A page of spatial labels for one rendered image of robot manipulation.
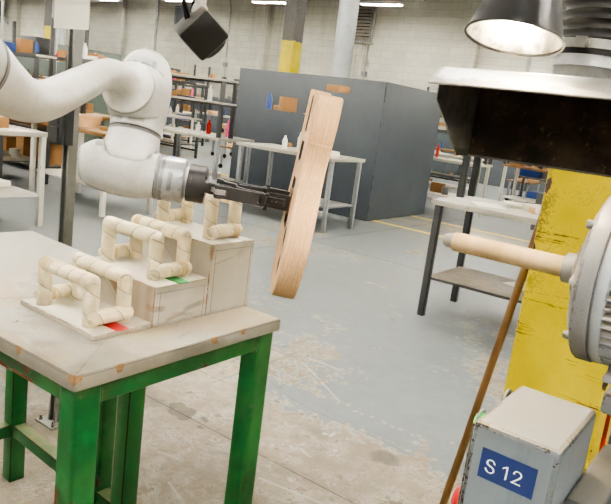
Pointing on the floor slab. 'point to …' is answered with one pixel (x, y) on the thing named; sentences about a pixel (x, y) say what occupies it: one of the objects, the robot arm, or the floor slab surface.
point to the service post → (66, 13)
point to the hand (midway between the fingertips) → (287, 200)
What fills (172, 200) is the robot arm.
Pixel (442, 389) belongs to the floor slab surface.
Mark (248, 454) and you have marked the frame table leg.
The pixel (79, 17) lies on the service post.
